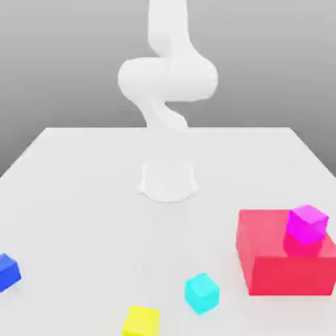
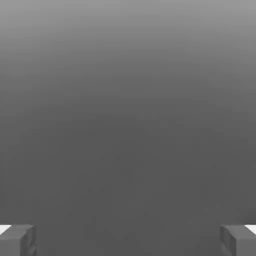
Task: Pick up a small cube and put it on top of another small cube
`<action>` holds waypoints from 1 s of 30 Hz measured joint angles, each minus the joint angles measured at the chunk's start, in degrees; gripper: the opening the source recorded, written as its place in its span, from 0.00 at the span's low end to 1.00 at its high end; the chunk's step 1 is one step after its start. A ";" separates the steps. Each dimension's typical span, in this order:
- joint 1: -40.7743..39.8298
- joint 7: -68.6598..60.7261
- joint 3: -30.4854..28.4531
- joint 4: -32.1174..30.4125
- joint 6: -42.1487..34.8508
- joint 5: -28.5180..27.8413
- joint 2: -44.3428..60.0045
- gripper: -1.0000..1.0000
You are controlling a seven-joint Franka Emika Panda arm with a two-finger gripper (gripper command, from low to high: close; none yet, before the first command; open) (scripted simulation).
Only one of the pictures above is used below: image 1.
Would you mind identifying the small cyan cube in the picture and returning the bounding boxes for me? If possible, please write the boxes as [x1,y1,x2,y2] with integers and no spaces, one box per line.
[184,272,221,316]

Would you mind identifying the small magenta cube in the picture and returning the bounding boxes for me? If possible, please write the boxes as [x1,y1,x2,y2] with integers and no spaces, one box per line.
[285,204,330,247]

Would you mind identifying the small yellow cube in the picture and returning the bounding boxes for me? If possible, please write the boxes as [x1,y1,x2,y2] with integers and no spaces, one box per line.
[121,304,161,336]

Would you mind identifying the small blue cube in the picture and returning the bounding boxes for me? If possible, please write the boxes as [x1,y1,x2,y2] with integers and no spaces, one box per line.
[0,253,22,293]

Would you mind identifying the large red box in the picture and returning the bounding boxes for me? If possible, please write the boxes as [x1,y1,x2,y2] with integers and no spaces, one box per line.
[235,209,336,297]

